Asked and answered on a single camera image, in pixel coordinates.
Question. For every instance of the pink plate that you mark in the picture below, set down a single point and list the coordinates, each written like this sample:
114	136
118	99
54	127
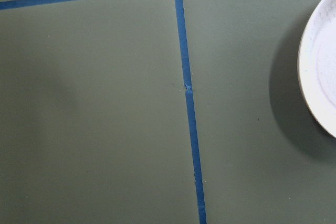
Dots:
316	65

